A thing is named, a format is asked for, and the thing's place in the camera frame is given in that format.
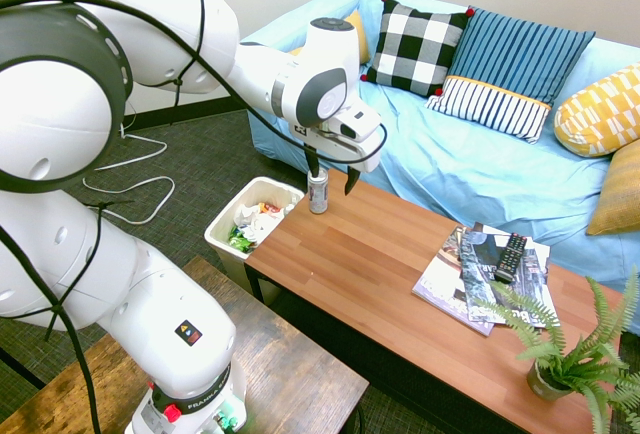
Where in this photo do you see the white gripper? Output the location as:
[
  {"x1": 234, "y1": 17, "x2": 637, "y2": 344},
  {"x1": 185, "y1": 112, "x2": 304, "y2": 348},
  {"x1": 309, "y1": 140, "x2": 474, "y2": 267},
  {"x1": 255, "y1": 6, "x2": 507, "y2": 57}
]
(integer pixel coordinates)
[{"x1": 301, "y1": 126, "x2": 385, "y2": 197}]

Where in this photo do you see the silver drink can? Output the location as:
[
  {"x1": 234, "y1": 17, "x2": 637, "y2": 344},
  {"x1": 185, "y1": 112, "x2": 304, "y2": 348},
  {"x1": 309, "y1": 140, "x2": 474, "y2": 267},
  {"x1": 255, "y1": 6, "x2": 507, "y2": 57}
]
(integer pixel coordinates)
[{"x1": 307, "y1": 170, "x2": 330, "y2": 216}]

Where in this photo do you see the crumpled white paper trash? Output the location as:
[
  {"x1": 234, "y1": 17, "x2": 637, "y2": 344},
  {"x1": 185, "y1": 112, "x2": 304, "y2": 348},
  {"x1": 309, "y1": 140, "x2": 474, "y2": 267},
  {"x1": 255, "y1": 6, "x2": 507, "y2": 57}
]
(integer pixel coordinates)
[{"x1": 233, "y1": 200, "x2": 297, "y2": 246}]

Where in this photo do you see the green wrapper trash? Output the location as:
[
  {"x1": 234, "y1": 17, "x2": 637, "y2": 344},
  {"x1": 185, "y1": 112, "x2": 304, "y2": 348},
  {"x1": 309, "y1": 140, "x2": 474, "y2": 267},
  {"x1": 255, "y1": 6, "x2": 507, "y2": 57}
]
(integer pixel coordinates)
[{"x1": 228, "y1": 232, "x2": 257, "y2": 256}]

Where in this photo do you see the white plastic trash bin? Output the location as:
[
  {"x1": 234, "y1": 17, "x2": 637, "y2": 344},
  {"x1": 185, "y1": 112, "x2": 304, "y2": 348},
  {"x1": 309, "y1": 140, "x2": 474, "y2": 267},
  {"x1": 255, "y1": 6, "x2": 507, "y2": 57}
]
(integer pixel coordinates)
[{"x1": 203, "y1": 176, "x2": 307, "y2": 308}]

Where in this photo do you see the reddish wooden coffee table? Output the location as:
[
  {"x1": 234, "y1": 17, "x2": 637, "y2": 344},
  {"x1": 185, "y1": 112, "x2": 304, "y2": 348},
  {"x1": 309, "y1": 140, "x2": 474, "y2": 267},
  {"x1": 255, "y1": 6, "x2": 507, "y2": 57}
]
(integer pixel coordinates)
[{"x1": 243, "y1": 166, "x2": 624, "y2": 434}]

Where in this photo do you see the light blue covered sofa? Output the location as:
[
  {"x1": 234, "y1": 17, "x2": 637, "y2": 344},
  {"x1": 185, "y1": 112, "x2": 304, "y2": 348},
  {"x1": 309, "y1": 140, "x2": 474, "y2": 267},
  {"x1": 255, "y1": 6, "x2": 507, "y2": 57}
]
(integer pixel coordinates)
[{"x1": 248, "y1": 0, "x2": 640, "y2": 336}]

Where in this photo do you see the plain yellow pillow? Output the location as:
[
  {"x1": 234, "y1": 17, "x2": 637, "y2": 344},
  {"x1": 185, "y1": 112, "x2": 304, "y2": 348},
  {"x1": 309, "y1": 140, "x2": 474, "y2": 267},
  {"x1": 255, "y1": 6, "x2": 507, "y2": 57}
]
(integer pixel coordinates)
[{"x1": 289, "y1": 8, "x2": 372, "y2": 66}]

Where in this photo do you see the black white checkered pillow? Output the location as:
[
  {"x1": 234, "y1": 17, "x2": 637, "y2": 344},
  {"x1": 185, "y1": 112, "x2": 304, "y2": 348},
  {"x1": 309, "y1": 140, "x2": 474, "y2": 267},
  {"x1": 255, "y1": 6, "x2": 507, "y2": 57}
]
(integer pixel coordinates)
[{"x1": 360, "y1": 0, "x2": 475, "y2": 99}]

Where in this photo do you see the stack of magazines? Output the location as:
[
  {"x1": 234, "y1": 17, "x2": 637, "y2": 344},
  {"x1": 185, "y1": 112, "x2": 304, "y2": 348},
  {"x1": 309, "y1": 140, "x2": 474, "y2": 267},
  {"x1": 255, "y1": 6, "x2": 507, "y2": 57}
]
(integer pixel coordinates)
[{"x1": 411, "y1": 225, "x2": 497, "y2": 338}]

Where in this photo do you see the dark cover magazine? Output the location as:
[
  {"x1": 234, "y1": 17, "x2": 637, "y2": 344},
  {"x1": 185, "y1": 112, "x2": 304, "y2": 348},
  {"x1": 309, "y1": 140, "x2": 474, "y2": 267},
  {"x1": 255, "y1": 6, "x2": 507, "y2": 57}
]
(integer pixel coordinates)
[{"x1": 459, "y1": 228, "x2": 560, "y2": 330}]

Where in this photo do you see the black remote control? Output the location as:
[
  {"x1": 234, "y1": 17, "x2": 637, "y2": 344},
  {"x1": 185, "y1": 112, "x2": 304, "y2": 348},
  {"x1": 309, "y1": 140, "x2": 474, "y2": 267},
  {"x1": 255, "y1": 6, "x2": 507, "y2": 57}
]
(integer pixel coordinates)
[{"x1": 494, "y1": 232, "x2": 529, "y2": 284}]

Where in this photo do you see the blue striped pillow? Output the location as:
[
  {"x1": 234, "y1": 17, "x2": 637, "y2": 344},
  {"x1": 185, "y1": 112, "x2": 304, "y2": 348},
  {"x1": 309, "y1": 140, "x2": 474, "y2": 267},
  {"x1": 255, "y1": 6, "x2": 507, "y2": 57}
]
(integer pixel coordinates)
[{"x1": 424, "y1": 6, "x2": 597, "y2": 146}]

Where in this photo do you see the rustic dark wooden table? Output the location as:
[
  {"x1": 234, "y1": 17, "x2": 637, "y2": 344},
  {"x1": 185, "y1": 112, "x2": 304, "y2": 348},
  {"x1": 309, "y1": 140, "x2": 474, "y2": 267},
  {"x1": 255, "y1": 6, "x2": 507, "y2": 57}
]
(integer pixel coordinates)
[{"x1": 0, "y1": 255, "x2": 370, "y2": 434}]

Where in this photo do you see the yellow white patterned bolster pillow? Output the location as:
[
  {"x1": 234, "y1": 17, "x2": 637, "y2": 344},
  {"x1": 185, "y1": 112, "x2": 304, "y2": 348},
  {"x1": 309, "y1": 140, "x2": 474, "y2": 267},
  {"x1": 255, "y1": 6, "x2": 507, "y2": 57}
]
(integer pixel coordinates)
[{"x1": 553, "y1": 61, "x2": 640, "y2": 158}]

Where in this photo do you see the mustard textured pillow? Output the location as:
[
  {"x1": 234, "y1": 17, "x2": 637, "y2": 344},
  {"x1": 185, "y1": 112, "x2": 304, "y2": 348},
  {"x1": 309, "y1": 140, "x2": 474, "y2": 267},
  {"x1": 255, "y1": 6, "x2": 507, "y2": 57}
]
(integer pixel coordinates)
[{"x1": 585, "y1": 139, "x2": 640, "y2": 238}]

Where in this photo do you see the potted green fern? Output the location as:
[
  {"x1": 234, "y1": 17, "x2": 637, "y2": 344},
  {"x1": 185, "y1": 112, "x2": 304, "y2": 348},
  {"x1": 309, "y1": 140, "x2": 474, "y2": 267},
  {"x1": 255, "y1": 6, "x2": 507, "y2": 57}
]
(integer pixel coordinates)
[{"x1": 472, "y1": 263, "x2": 640, "y2": 434}]

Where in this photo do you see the black metal stand leg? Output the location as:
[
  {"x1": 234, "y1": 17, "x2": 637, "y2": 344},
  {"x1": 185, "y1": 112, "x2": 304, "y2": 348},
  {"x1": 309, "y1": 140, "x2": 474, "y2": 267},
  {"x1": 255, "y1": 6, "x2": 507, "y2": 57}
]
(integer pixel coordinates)
[{"x1": 0, "y1": 347, "x2": 47, "y2": 391}]

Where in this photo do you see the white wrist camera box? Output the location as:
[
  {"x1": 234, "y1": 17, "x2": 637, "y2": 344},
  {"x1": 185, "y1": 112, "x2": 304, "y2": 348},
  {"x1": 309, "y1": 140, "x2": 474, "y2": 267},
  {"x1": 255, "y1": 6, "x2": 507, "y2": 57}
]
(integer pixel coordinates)
[{"x1": 333, "y1": 109, "x2": 384, "y2": 143}]

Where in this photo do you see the white floor cable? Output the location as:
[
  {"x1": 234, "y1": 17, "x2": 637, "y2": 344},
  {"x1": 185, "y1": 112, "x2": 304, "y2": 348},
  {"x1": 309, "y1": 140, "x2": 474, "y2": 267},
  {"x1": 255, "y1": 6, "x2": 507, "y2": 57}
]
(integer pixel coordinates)
[{"x1": 81, "y1": 122, "x2": 177, "y2": 226}]

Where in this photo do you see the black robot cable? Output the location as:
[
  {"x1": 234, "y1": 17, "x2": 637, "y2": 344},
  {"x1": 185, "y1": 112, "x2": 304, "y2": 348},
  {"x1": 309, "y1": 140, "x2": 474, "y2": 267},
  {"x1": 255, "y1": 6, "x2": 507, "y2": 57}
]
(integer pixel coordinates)
[{"x1": 0, "y1": 0, "x2": 389, "y2": 434}]

